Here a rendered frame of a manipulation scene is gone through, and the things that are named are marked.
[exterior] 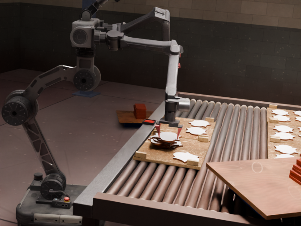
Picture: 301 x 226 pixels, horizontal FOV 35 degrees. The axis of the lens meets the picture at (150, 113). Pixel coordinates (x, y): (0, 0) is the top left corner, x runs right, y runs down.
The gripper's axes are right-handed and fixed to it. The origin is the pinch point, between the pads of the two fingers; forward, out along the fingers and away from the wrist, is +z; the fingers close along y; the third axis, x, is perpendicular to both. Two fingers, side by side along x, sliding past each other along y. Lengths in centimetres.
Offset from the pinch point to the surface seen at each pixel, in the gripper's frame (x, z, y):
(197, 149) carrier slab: 8.3, 8.2, 15.6
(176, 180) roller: -33.1, 10.3, 9.0
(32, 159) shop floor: 184, 97, -156
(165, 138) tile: 0.4, 1.1, -1.8
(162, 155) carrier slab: -7.3, 8.2, -1.7
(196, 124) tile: 53, 7, 11
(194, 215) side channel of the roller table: -70, 8, 20
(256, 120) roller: 88, 9, 51
